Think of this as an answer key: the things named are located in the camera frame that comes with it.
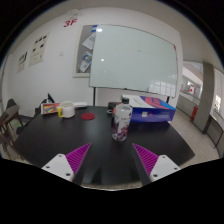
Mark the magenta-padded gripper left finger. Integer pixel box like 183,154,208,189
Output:
41,143,93,186

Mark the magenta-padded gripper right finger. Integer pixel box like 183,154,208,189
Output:
131,143,182,186

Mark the clear bottle with printed label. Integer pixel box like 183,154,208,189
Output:
111,97,134,142

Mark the flat round red coaster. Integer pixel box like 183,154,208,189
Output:
80,112,96,121

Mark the blue and white cardboard box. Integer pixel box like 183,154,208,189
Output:
114,94,177,124

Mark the rainbow printed flat box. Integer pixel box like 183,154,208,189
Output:
40,102,62,115

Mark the black and red tool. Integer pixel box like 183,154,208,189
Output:
106,101,117,115

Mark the black bag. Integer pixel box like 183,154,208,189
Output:
45,93,56,105

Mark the wooden chair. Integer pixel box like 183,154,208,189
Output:
0,105,25,158

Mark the dark chair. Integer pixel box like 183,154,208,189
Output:
5,98,18,109

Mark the large whiteboard on stand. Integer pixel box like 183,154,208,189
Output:
88,23,179,107

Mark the grey pin board with papers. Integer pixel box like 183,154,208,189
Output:
72,23,99,79

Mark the white mug with yellow handle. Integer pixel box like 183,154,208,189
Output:
57,100,77,119

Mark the small white wall poster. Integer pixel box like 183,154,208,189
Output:
16,50,29,74

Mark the large white wall poster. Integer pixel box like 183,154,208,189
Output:
28,32,51,68

